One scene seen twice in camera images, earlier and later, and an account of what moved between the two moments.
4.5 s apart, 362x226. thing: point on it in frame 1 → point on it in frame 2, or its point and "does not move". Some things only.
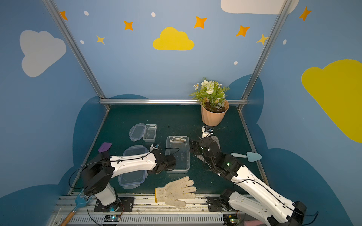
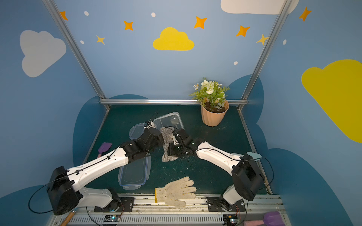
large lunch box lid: x=132 y=181 does not move
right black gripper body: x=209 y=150 → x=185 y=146
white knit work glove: x=178 y=189 does not move
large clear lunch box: x=179 y=147 → x=173 y=119
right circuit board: x=231 y=220 does not move
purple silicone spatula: x=105 y=147 does not move
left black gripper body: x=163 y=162 → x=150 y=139
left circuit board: x=112 y=218 does not move
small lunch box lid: x=135 y=133 does not move
